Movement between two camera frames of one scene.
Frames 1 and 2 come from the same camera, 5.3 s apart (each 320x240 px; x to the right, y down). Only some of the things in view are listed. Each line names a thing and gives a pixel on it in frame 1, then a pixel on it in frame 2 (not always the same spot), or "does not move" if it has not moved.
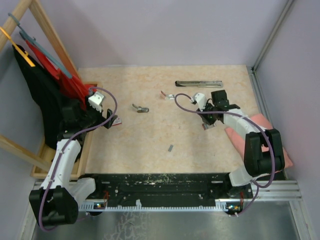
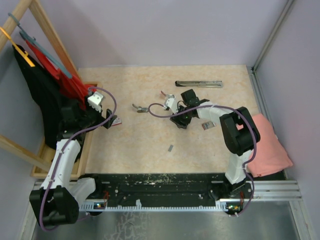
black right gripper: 208,121 → 179,122
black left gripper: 101,119 does not move
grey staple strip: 170,148 does not move
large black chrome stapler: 199,84 does not move
